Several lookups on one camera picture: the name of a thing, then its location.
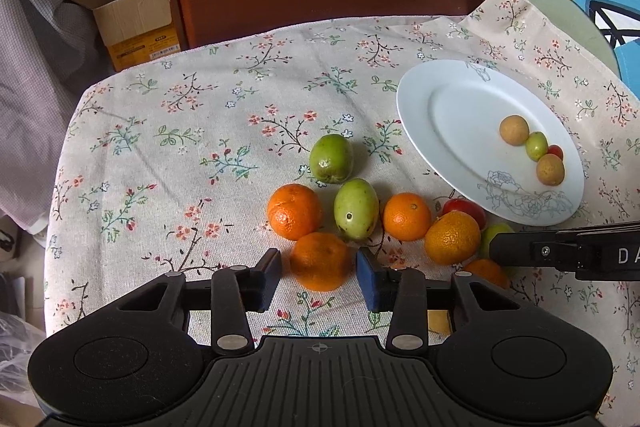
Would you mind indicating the brown longan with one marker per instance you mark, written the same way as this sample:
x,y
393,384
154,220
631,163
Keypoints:
x,y
514,130
550,169

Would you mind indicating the small red cherry tomato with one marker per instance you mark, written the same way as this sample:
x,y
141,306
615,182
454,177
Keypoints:
x,y
556,151

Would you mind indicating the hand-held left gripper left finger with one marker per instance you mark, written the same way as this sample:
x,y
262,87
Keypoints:
x,y
270,279

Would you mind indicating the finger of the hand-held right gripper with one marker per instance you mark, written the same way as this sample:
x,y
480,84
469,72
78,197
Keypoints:
x,y
520,249

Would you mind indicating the small green fruit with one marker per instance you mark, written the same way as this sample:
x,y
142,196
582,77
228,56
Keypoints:
x,y
492,232

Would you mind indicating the floral tablecloth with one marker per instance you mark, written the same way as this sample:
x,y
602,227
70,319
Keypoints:
x,y
175,147

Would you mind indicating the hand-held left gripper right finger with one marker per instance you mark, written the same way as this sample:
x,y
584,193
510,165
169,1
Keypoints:
x,y
367,279

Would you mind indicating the clear plastic bag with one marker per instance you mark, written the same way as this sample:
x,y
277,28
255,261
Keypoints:
x,y
15,357

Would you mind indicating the grey checked cloth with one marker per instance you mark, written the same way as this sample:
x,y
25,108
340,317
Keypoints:
x,y
40,57

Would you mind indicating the white floral-print plate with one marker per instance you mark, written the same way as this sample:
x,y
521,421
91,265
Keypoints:
x,y
465,122

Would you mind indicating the orange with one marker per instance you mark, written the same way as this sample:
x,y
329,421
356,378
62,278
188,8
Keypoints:
x,y
487,271
320,262
452,238
407,217
294,212

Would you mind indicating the small green jujube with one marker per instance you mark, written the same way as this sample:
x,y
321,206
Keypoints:
x,y
536,146

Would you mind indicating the round green fruit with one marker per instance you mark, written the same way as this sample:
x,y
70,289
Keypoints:
x,y
331,158

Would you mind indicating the cardboard box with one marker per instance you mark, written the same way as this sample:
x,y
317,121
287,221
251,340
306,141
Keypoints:
x,y
135,27

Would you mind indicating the oval green fruit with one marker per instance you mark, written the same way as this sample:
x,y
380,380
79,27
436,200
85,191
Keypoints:
x,y
356,209

